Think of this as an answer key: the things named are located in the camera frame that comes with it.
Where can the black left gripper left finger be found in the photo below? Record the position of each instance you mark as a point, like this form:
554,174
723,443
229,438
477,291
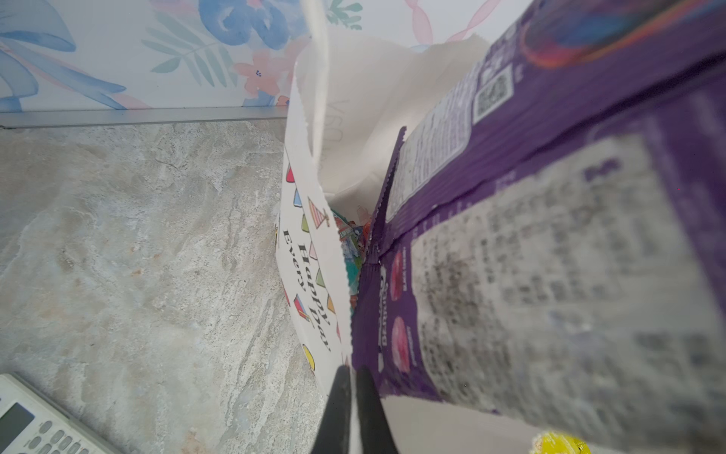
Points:
334,433

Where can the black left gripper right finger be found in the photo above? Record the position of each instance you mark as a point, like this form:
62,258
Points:
373,427

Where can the yellow snack bag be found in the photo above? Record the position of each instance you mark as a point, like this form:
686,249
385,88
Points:
551,442

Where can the teal Fox's candy bag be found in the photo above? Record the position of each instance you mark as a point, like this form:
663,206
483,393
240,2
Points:
354,240

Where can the purple snack bag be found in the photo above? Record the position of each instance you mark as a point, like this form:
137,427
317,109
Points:
549,244

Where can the white paper gift bag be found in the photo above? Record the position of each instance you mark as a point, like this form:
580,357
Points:
351,96

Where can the white calculator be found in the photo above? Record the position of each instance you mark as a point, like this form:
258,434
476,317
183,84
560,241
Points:
32,423

